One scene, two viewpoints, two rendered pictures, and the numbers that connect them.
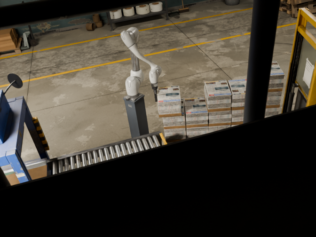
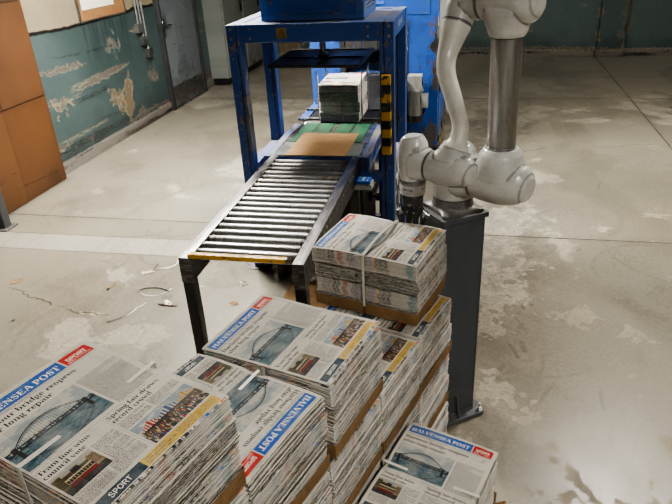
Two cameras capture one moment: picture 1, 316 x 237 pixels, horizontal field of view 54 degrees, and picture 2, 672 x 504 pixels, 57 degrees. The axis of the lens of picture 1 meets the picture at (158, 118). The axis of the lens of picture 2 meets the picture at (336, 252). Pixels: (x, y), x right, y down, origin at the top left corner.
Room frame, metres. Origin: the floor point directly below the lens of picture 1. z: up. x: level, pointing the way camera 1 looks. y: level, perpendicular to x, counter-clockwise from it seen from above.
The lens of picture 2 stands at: (3.98, -1.94, 1.99)
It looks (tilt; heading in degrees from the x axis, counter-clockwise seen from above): 27 degrees down; 115
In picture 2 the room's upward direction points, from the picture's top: 3 degrees counter-clockwise
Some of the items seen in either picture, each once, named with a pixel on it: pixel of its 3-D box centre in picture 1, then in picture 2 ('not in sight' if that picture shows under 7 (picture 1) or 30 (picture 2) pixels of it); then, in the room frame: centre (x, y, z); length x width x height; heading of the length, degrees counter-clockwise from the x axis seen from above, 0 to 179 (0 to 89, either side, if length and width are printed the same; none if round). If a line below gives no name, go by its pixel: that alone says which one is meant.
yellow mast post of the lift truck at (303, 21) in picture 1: (292, 75); not in sight; (3.52, -1.84, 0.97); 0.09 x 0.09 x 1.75; 84
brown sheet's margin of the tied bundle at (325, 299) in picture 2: (169, 111); (354, 282); (3.20, -0.16, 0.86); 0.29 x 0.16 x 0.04; 86
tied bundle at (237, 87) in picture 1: (240, 94); (227, 445); (3.27, -1.08, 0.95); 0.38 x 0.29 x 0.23; 174
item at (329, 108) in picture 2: not in sight; (344, 96); (2.18, 2.15, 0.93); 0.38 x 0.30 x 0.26; 102
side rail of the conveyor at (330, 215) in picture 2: (106, 149); (333, 211); (2.76, 0.65, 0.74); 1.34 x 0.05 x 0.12; 102
